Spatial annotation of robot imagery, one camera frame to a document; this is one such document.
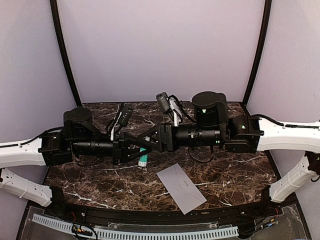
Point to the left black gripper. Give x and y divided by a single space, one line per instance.
121 150

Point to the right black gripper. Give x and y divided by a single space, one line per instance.
164 140

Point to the green glue stick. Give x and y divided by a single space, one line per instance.
143 159

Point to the grey envelope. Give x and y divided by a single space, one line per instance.
181 188

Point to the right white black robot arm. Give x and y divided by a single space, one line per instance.
211 126

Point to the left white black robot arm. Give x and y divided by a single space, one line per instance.
57 146

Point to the small circuit board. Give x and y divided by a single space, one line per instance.
81 231

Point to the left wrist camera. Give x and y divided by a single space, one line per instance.
121 120

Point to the white slotted cable duct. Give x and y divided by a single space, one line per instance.
100 233

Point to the black front rail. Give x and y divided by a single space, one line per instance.
85 203

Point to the left black frame post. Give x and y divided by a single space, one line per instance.
63 52

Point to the black frame post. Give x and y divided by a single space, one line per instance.
63 52
258 52

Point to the right black frame post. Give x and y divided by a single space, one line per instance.
258 52

